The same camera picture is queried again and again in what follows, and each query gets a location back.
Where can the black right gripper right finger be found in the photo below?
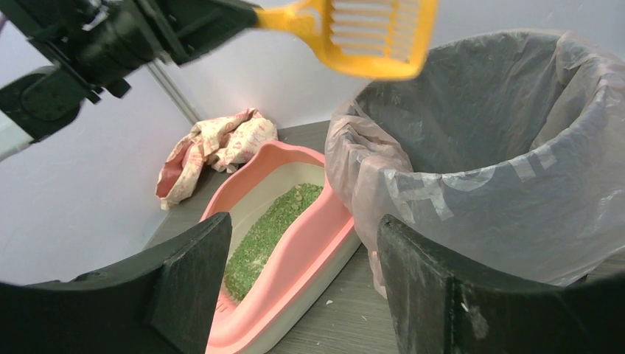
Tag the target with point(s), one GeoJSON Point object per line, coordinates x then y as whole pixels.
{"type": "Point", "coordinates": [443, 302]}

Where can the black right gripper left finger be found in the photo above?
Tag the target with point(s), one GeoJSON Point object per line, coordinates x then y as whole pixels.
{"type": "Point", "coordinates": [161, 300]}

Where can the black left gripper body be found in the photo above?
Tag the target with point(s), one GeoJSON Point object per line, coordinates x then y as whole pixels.
{"type": "Point", "coordinates": [99, 43]}

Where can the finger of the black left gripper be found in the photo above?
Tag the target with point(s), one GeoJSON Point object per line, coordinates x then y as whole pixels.
{"type": "Point", "coordinates": [191, 29]}

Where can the pink litter box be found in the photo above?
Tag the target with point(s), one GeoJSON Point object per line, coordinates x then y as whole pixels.
{"type": "Point", "coordinates": [311, 253]}

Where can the pink plastic trash bag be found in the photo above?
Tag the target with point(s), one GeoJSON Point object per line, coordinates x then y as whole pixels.
{"type": "Point", "coordinates": [508, 148]}

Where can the orange litter scoop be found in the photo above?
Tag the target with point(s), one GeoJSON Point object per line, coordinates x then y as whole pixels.
{"type": "Point", "coordinates": [374, 39]}

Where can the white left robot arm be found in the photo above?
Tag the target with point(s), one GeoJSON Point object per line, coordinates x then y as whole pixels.
{"type": "Point", "coordinates": [47, 99]}

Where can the green cat litter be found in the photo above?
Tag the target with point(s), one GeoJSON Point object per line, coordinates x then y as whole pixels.
{"type": "Point", "coordinates": [251, 255]}

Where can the pink floral cloth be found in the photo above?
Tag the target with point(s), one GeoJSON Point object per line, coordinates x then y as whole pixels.
{"type": "Point", "coordinates": [222, 143]}

